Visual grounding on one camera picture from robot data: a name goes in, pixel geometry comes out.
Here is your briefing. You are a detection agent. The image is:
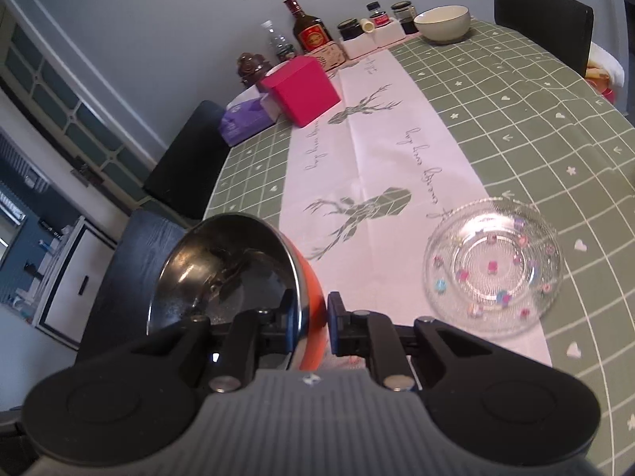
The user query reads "brown round jar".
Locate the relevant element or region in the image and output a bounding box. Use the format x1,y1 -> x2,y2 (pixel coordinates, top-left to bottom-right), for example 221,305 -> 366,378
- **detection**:
235,52 -> 271,87

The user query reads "orange steel-lined bowl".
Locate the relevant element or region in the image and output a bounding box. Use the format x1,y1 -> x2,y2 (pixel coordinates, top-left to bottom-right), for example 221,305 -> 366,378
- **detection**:
148,212 -> 329,372

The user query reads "pink box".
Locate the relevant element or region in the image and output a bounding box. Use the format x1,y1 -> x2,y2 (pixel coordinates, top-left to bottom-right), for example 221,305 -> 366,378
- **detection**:
260,56 -> 342,128

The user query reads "white cabinet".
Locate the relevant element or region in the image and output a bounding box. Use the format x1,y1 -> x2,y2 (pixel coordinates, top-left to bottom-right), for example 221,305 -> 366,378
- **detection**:
35,215 -> 117,348

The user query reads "cream ceramic bowl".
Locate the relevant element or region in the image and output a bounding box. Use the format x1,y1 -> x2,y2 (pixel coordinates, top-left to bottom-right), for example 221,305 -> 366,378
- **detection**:
413,5 -> 471,43

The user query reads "clear glass bottle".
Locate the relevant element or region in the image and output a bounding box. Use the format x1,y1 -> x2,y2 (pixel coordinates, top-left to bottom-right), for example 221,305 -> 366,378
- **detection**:
260,21 -> 298,63

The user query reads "glass panel door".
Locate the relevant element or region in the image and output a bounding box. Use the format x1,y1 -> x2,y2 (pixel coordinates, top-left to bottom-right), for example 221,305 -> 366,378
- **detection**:
0,10 -> 160,209

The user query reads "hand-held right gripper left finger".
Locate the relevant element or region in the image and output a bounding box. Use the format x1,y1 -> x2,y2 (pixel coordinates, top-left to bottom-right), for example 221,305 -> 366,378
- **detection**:
121,302 -> 298,393

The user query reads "black chair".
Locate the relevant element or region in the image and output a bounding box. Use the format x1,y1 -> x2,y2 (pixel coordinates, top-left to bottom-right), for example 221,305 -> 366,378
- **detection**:
493,0 -> 595,77
143,100 -> 234,221
74,208 -> 192,363

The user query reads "purple tissue pack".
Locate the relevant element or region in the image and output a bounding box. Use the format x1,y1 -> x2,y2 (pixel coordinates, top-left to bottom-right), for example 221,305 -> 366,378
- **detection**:
221,86 -> 286,147

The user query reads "beige patterned box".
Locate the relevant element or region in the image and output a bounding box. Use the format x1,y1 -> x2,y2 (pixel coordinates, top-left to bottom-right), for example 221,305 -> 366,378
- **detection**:
302,42 -> 347,77

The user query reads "white holder box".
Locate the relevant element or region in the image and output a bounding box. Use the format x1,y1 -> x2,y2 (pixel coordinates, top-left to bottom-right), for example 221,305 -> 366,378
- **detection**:
341,30 -> 383,60
374,17 -> 420,49

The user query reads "white deer-print table runner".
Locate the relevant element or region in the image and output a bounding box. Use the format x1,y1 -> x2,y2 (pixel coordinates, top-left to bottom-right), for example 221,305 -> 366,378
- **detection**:
279,42 -> 554,368

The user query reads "glass plate with coloured dots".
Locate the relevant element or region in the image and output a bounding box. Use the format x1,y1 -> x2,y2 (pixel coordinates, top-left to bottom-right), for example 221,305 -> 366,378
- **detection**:
423,197 -> 564,339

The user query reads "brown liquor bottle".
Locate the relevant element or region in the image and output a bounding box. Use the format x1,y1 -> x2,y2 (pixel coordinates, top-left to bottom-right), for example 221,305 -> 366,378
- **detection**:
284,0 -> 334,53

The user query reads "small red-label bottle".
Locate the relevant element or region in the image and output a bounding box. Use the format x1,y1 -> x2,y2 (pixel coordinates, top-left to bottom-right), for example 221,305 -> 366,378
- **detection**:
366,2 -> 390,28

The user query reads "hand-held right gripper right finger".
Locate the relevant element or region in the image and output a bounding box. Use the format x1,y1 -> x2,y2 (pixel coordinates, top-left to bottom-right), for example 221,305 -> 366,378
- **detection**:
326,292 -> 552,392

